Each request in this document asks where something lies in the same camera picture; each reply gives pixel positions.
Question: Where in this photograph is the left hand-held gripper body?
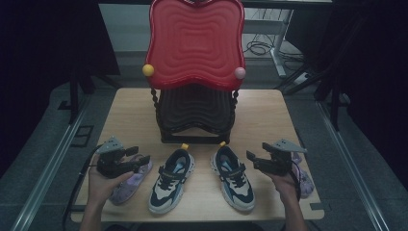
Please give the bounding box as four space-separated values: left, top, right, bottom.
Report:
95 136 139 180

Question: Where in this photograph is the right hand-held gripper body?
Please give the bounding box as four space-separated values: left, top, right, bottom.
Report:
253 138 308 177

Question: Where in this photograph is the navy and white sneaker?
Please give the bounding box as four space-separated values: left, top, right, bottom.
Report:
210 145 256 213
147 147 195 216

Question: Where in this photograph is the purple sandal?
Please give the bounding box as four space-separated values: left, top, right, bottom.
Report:
108 153 154 206
290 152 316 199

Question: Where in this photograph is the red and black shoe rack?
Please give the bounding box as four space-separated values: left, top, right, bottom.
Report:
141 0 247 151

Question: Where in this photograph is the person's right hand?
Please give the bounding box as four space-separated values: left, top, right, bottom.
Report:
263 172 301 206

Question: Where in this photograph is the person's left hand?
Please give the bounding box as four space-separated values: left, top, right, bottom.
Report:
88 155 135 206

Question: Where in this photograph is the black metal stand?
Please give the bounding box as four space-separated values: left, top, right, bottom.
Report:
57 64 122 125
274 61 351 132

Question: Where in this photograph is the white power strip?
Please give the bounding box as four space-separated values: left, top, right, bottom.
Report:
293 72 311 86

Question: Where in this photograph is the white desk stand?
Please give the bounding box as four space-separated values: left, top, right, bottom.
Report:
242 9 294 80

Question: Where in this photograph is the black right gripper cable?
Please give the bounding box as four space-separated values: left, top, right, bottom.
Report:
289 159 303 202

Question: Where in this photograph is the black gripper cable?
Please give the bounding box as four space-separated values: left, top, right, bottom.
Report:
289 159 303 202
62 144 103 231

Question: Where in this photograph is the black floor bracket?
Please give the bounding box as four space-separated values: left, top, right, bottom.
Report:
70 124 95 148

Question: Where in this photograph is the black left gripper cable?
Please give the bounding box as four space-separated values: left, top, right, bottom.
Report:
62 144 103 231

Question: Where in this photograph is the metal floor rail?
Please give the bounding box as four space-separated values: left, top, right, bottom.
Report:
316 99 392 231
11 95 93 231

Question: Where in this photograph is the coil of black floor cables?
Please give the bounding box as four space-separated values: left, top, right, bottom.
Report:
243 33 305 64

